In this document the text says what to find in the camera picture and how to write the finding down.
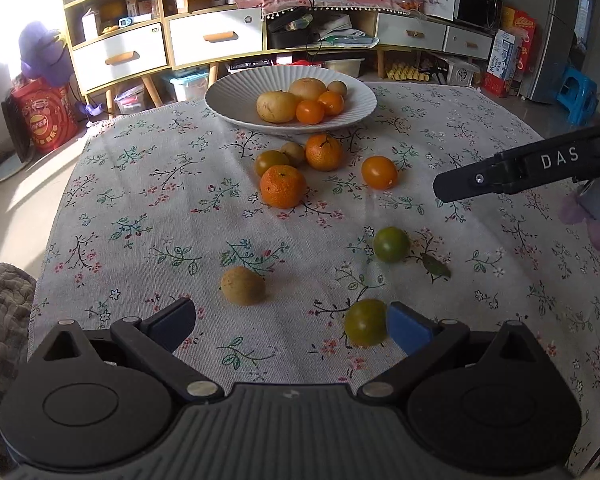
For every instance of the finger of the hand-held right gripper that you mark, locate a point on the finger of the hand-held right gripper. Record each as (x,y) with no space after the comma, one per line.
(480,180)

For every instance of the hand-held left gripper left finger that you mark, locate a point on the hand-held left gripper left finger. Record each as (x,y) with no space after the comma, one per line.
(175,322)

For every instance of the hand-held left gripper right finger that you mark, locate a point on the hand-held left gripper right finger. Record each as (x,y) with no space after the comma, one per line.
(405,327)

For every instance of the yellow-green tangerine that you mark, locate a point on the yellow-green tangerine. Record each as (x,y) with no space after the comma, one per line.
(365,322)

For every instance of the brown kiwi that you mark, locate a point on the brown kiwi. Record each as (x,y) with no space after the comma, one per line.
(243,286)
(337,88)
(292,152)

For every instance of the green unripe tangerine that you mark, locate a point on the green unripe tangerine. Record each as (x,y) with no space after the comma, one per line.
(391,244)

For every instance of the smooth small orange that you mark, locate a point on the smooth small orange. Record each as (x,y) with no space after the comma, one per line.
(379,172)
(310,111)
(331,102)

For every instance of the orange tangerine with stem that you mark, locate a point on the orange tangerine with stem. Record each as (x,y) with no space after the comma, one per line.
(324,151)

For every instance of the green-orange tangerine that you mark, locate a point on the green-orange tangerine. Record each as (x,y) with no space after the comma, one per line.
(271,162)

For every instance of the tan round pear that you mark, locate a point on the tan round pear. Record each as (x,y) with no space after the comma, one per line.
(307,88)

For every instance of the yellow round pear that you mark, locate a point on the yellow round pear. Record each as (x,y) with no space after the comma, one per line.
(277,106)

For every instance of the white ribbed plate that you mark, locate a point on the white ribbed plate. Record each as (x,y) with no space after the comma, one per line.
(230,100)

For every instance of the green leaf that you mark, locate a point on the green leaf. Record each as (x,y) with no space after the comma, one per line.
(436,265)

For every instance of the low red carton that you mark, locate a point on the low red carton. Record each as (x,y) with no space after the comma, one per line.
(496,85)

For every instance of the white printed basket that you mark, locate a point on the white printed basket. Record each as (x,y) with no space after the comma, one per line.
(462,72)

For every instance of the floral tablecloth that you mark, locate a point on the floral tablecloth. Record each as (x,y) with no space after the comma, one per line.
(155,200)

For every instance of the white and blue carton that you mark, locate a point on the white and blue carton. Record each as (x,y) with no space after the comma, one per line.
(505,55)

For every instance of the yellow egg carton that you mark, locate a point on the yellow egg carton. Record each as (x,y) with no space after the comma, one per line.
(407,72)

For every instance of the blue plastic stool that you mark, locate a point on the blue plastic stool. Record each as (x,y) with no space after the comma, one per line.
(577,92)

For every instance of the tall red carton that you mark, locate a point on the tall red carton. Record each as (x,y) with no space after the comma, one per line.
(522,27)

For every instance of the low wooden drawer cabinet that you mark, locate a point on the low wooden drawer cabinet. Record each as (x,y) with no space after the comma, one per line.
(410,32)

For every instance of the grey refrigerator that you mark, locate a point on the grey refrigerator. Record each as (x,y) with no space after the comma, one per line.
(555,25)

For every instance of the grey knit blanket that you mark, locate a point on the grey knit blanket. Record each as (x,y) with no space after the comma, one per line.
(2,350)

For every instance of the low clear storage box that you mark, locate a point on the low clear storage box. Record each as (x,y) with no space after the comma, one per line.
(345,66)

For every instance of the black microwave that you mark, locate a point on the black microwave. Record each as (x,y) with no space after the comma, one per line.
(477,2)

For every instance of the purple floor toy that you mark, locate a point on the purple floor toy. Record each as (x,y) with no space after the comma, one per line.
(90,108)

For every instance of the clear box with teal lid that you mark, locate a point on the clear box with teal lid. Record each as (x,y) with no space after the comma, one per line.
(185,87)

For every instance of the red printed gift bag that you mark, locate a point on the red printed gift bag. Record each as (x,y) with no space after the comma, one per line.
(42,120)

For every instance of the black case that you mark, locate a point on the black case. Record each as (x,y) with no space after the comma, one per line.
(285,35)

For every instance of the black flat board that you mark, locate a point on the black flat board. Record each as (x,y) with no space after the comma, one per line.
(12,130)

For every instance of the clear box with black lid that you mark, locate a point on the clear box with black lid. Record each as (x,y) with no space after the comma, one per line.
(250,64)

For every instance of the tall wooden shelf cabinet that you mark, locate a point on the tall wooden shelf cabinet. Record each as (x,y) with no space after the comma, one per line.
(120,57)

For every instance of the wooden single drawer cabinet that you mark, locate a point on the wooden single drawer cabinet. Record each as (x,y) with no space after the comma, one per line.
(215,35)

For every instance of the purple plush toy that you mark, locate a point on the purple plush toy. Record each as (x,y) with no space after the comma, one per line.
(45,50)

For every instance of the cardboard box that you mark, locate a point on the cardboard box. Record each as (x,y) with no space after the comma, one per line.
(197,2)

